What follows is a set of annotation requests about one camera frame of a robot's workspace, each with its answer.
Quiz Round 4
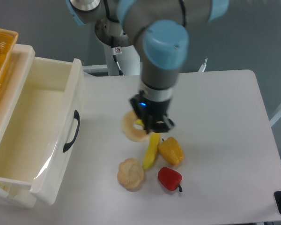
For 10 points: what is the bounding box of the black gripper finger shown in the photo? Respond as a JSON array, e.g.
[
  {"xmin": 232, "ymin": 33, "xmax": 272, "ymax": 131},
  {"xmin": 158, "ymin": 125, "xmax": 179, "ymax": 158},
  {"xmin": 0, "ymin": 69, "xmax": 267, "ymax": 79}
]
[
  {"xmin": 145, "ymin": 115, "xmax": 175, "ymax": 134},
  {"xmin": 129, "ymin": 93, "xmax": 147, "ymax": 129}
]

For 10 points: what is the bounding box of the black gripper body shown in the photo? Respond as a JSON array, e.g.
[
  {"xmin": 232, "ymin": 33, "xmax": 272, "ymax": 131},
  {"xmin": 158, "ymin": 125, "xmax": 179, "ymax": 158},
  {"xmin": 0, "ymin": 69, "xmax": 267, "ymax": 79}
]
[{"xmin": 139, "ymin": 90, "xmax": 170, "ymax": 119}]

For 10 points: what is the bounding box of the beige ring donut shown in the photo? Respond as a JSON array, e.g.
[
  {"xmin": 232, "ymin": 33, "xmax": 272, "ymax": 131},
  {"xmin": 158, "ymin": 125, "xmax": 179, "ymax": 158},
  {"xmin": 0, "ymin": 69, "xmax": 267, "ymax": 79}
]
[{"xmin": 121, "ymin": 111, "xmax": 149, "ymax": 142}]

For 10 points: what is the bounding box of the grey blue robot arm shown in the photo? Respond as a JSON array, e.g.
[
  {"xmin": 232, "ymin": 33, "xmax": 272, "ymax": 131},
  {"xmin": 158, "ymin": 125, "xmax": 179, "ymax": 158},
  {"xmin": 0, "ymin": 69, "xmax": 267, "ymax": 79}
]
[{"xmin": 67, "ymin": 0, "xmax": 229, "ymax": 133}]

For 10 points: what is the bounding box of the white upper drawer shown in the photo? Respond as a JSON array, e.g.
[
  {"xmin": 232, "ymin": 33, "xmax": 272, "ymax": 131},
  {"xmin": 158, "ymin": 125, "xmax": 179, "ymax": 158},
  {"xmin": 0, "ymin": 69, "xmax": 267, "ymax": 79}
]
[{"xmin": 0, "ymin": 57, "xmax": 85, "ymax": 205}]

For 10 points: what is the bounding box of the white drawer cabinet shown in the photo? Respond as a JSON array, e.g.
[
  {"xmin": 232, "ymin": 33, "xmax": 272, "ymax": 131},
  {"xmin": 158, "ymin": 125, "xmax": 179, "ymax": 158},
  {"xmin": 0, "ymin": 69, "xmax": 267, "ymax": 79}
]
[{"xmin": 0, "ymin": 44, "xmax": 36, "ymax": 208}]

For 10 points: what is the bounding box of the yellow banana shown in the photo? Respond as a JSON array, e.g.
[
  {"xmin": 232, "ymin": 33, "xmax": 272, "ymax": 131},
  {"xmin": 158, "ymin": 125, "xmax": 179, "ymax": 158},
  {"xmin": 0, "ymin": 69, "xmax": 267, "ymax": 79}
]
[{"xmin": 132, "ymin": 128, "xmax": 160, "ymax": 174}]

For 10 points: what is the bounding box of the yellow bell pepper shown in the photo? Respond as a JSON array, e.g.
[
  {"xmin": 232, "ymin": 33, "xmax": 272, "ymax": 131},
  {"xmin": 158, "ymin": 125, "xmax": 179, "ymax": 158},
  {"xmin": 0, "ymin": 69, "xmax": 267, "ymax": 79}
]
[{"xmin": 158, "ymin": 136, "xmax": 184, "ymax": 166}]

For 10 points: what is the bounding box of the beige round bread bun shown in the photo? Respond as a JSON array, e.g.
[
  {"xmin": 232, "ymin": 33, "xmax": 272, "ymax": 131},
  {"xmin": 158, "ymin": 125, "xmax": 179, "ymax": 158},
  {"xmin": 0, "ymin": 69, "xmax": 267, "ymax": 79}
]
[{"xmin": 117, "ymin": 158, "xmax": 145, "ymax": 190}]

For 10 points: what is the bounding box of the red bell pepper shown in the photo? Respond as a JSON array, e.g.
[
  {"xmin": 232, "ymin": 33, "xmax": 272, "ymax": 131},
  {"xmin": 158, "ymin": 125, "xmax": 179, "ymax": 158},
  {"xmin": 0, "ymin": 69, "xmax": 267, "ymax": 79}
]
[{"xmin": 157, "ymin": 167, "xmax": 183, "ymax": 193}]

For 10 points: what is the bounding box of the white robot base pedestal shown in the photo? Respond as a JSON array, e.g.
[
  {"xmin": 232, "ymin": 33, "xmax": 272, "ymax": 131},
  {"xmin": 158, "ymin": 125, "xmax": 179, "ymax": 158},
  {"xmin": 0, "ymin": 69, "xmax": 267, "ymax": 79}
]
[{"xmin": 81, "ymin": 18, "xmax": 146, "ymax": 77}]

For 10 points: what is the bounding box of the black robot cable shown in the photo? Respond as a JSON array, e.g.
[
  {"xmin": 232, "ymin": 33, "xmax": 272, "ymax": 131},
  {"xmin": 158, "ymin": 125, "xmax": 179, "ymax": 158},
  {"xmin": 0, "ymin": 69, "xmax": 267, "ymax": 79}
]
[{"xmin": 103, "ymin": 0, "xmax": 125, "ymax": 76}]

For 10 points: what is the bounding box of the black drawer handle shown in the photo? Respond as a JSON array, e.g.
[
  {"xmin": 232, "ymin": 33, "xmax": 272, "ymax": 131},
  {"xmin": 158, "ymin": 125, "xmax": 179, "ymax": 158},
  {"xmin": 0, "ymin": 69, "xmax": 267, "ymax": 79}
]
[{"xmin": 62, "ymin": 110, "xmax": 81, "ymax": 153}]

